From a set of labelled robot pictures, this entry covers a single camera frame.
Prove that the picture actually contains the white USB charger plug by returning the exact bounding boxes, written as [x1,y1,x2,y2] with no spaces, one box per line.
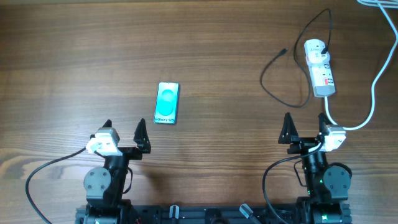
[306,50,330,67]

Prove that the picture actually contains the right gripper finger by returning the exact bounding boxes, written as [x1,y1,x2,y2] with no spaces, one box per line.
[318,113,332,136]
[278,113,299,144]

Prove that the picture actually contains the white power strip cord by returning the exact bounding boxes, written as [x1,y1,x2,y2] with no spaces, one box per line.
[323,2,398,131]

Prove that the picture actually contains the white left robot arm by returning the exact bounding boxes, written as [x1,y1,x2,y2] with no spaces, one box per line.
[75,119,151,223]

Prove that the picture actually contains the white power strip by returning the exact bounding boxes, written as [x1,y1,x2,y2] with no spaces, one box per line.
[304,39,336,98]

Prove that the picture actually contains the teal screen smartphone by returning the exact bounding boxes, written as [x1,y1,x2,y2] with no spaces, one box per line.
[154,82,180,124]

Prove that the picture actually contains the white cables at corner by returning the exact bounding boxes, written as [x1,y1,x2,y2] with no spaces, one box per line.
[356,0,398,9]

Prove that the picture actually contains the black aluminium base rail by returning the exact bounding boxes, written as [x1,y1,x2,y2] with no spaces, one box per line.
[74,203,352,224]

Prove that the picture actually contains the black USB charging cable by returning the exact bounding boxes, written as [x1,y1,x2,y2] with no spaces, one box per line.
[259,8,333,109]

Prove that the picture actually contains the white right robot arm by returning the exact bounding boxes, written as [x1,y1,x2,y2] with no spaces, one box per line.
[278,113,353,224]

